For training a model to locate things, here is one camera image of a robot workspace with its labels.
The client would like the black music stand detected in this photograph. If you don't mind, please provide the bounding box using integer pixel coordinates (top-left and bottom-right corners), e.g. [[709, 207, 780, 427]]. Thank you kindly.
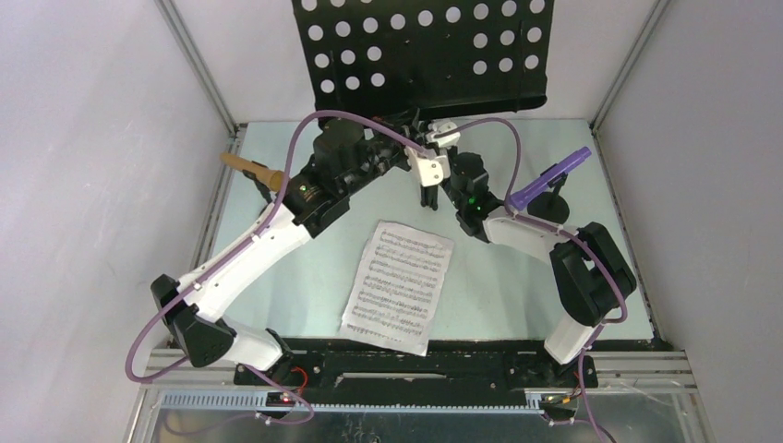
[[291, 0, 557, 212]]

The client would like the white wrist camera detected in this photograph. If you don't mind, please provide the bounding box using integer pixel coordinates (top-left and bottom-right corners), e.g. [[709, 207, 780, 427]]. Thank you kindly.
[[404, 147, 451, 187], [425, 120, 461, 148]]

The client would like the black right microphone stand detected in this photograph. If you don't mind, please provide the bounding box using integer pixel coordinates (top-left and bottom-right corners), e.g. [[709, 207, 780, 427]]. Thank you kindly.
[[526, 174, 571, 224]]

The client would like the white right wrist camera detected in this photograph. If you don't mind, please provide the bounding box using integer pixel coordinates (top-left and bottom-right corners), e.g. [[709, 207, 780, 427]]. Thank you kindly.
[[425, 120, 461, 148]]

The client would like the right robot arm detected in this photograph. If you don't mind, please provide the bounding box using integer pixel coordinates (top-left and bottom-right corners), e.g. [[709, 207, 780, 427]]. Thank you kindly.
[[442, 147, 637, 365]]

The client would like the sheet music page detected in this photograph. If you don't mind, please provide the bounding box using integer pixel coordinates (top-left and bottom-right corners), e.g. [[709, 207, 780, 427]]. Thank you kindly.
[[338, 221, 454, 356]]

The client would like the gold microphone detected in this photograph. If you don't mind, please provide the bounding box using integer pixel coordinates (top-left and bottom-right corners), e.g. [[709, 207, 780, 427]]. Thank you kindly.
[[220, 152, 286, 192]]

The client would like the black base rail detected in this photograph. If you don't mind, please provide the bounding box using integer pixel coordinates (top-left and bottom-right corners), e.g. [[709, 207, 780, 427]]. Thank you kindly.
[[268, 338, 598, 410]]

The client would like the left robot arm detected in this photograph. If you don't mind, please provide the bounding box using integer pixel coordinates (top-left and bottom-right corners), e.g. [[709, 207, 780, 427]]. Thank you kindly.
[[151, 112, 422, 371]]

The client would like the purple microphone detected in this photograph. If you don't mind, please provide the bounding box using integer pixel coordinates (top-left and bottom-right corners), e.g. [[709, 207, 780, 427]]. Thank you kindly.
[[507, 147, 592, 210]]

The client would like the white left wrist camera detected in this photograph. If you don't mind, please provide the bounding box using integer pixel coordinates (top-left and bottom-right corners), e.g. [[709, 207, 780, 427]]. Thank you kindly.
[[404, 147, 451, 187]]

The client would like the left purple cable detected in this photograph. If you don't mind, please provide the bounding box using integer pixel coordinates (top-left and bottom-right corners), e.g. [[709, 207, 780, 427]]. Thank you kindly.
[[125, 110, 429, 426]]

